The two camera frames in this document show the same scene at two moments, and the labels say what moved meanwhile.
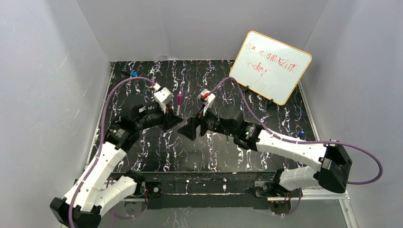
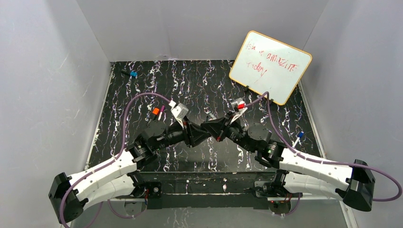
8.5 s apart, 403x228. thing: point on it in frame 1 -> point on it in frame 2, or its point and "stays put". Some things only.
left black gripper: (167, 118) -> (188, 134)
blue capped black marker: (132, 73) stays put
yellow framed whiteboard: (273, 69) stays put
